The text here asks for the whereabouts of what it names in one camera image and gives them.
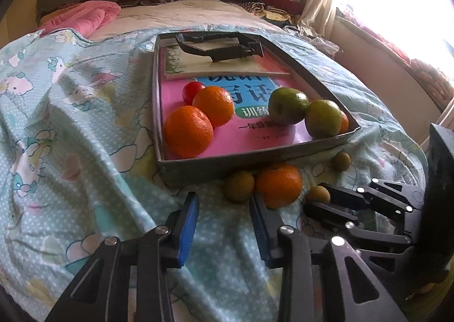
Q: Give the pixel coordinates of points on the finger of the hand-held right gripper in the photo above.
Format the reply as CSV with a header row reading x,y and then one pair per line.
x,y
330,215
340,194

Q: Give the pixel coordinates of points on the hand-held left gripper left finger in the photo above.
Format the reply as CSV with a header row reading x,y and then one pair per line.
x,y
188,229

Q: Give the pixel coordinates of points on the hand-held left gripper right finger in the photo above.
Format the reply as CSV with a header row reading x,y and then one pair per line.
x,y
266,236

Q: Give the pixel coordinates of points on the small brown fruit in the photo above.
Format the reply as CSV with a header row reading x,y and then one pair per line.
x,y
239,185
317,196

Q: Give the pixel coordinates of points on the green jujube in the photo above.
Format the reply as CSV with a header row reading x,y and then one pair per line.
x,y
341,161

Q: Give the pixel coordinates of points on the orange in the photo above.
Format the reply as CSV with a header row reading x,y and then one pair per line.
x,y
188,131
345,123
278,185
214,105

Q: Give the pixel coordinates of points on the shallow grey cardboard box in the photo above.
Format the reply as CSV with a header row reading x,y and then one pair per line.
x,y
198,169

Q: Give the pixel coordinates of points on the green mandarin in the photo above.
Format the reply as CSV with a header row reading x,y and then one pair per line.
x,y
323,118
288,104

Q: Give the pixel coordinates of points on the red tomato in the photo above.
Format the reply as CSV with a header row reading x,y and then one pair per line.
x,y
191,91

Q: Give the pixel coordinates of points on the pink book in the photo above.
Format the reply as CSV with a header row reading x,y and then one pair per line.
x,y
241,141

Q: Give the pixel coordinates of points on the printed cartoon blanket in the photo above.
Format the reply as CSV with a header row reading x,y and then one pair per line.
x,y
88,165

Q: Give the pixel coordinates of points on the pink floral cloth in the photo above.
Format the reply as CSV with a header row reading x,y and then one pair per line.
x,y
429,77

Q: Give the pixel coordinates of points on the white plastic bag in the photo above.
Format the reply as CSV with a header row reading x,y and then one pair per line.
x,y
319,43

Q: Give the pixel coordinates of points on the white and green book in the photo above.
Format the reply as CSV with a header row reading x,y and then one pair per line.
x,y
191,63

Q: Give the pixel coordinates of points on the black hair clip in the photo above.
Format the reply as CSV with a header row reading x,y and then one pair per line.
x,y
230,52

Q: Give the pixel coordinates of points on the bright window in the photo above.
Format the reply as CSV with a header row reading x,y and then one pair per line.
x,y
390,6

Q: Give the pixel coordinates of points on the pink quilt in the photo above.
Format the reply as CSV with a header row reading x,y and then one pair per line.
x,y
88,16

